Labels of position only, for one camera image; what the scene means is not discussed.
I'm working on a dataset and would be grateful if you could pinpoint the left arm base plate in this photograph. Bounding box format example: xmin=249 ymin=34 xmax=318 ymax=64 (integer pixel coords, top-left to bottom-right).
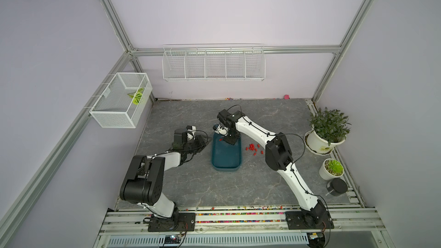
xmin=148 ymin=212 xmax=196 ymax=232

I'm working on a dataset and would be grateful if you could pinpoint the long white wire wall basket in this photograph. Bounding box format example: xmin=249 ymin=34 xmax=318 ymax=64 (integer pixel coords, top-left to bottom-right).
xmin=162 ymin=45 xmax=266 ymax=81

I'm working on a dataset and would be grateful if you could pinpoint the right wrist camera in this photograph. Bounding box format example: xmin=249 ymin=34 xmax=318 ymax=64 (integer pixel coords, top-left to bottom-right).
xmin=213 ymin=124 xmax=228 ymax=135

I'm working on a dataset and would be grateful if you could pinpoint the green leaf toy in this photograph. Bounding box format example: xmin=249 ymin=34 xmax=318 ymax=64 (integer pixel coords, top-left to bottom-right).
xmin=128 ymin=88 xmax=145 ymax=105

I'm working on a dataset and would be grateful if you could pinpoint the teal plastic storage box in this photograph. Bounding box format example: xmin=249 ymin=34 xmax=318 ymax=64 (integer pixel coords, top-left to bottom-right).
xmin=211 ymin=133 xmax=242 ymax=172

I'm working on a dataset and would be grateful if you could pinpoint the black cylinder weight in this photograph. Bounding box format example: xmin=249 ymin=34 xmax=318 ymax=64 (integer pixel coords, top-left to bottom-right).
xmin=326 ymin=178 xmax=348 ymax=196

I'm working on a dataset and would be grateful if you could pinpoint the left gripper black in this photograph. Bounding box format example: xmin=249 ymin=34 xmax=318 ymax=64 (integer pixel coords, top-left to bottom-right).
xmin=184 ymin=134 xmax=212 ymax=155

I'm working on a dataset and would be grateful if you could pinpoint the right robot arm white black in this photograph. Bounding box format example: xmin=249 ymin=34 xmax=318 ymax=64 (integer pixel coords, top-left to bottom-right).
xmin=214 ymin=109 xmax=330 ymax=227

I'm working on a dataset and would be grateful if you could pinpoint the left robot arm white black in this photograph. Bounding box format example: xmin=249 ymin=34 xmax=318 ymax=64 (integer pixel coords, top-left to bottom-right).
xmin=119 ymin=132 xmax=212 ymax=220

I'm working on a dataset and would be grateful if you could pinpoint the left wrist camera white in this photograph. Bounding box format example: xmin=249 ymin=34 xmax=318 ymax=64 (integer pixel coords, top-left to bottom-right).
xmin=186 ymin=126 xmax=196 ymax=141

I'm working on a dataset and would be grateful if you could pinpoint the small potted succulent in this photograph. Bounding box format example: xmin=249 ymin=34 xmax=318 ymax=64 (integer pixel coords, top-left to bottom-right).
xmin=319 ymin=158 xmax=345 ymax=181

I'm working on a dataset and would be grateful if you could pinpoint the white ventilation grille strip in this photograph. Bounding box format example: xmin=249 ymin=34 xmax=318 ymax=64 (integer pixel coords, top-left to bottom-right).
xmin=104 ymin=233 xmax=309 ymax=248

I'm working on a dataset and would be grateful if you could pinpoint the large potted green plant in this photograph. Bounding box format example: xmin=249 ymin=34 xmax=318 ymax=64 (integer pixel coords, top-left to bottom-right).
xmin=305 ymin=107 xmax=351 ymax=155

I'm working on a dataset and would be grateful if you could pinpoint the white wire cube basket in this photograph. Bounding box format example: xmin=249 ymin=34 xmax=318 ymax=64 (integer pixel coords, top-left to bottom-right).
xmin=89 ymin=72 xmax=152 ymax=129

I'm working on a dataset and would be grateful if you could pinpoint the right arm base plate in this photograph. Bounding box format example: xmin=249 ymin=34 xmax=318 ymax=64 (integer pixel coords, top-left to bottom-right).
xmin=286 ymin=211 xmax=334 ymax=230

